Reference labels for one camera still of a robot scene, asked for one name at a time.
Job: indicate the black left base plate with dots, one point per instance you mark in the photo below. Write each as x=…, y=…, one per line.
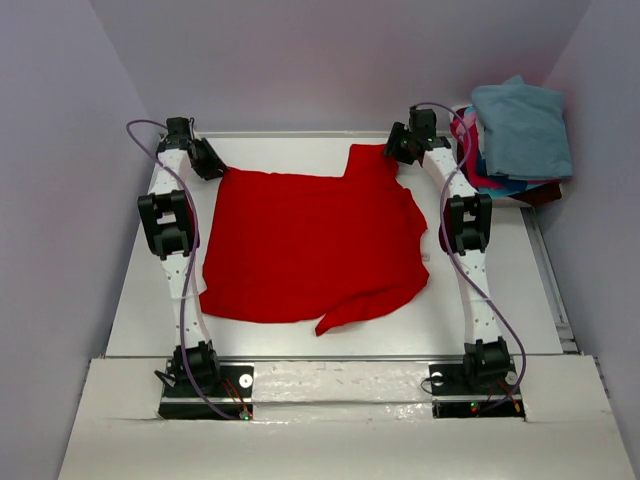
x=231, y=395

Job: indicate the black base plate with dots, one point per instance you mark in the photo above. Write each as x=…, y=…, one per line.
x=453, y=396
x=231, y=395

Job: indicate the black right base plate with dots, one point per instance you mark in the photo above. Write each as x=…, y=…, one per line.
x=453, y=396

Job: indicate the dark maroon t shirt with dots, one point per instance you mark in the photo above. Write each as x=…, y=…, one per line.
x=540, y=195

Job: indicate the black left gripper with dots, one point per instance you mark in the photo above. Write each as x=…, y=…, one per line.
x=210, y=171

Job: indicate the pink t shirt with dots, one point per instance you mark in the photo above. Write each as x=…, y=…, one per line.
x=468, y=132

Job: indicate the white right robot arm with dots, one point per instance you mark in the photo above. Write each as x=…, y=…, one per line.
x=464, y=234

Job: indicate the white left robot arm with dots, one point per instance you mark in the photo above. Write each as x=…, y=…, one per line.
x=171, y=229

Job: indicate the red t shirt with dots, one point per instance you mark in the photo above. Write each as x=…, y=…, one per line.
x=285, y=248

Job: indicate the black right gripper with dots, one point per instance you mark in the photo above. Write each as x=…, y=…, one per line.
x=397, y=131

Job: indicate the bright blue t shirt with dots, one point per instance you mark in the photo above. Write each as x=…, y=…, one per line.
x=483, y=180

